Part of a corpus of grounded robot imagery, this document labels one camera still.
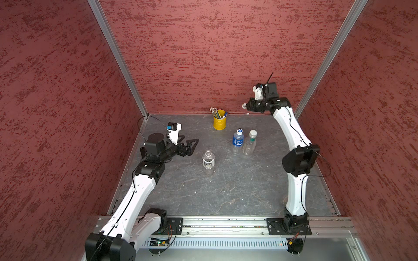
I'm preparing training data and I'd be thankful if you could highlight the small clear bottle white label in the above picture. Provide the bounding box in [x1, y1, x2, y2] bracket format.
[202, 150, 215, 169]

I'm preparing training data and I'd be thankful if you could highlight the clear bottle blue label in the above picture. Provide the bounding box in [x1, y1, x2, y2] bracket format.
[232, 131, 244, 154]

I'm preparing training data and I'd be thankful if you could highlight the clear bottle green label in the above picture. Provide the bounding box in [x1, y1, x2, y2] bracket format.
[243, 135, 256, 156]

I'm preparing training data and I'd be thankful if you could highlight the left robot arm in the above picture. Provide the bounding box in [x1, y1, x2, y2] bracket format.
[85, 132, 199, 261]

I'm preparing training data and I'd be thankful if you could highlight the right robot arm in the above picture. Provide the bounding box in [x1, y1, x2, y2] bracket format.
[243, 83, 320, 234]

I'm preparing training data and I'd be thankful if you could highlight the yellow pencil cup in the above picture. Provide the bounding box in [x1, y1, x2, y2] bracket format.
[213, 109, 226, 131]

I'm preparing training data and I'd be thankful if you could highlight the pencils bundle in cup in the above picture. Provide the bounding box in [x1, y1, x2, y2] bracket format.
[210, 108, 223, 120]

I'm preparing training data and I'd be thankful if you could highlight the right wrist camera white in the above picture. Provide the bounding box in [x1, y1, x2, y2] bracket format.
[253, 83, 264, 100]

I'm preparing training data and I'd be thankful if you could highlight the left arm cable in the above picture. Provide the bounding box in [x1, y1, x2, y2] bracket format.
[137, 115, 169, 144]

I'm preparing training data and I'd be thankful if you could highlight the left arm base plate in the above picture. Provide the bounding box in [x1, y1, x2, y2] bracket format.
[153, 217, 184, 236]

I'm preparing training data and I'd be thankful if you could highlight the perforated cable tray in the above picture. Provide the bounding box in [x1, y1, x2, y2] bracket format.
[140, 238, 290, 250]

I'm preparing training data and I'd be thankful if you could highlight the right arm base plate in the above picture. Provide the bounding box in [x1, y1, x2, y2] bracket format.
[266, 216, 312, 236]

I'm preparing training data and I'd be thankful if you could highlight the aluminium mounting rail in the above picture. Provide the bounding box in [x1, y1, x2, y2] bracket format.
[94, 215, 357, 238]

